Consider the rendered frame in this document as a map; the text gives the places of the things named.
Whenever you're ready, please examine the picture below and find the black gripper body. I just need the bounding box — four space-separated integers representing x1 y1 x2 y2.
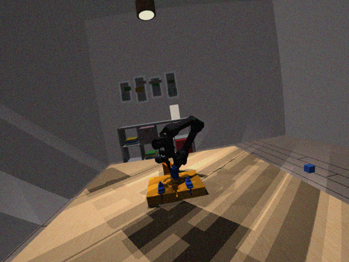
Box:
155 145 186 164

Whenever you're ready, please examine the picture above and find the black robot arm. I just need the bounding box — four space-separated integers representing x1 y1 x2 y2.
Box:
152 116 204 170

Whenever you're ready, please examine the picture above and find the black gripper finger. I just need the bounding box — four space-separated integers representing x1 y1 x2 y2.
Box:
173 158 180 167
164 161 171 171

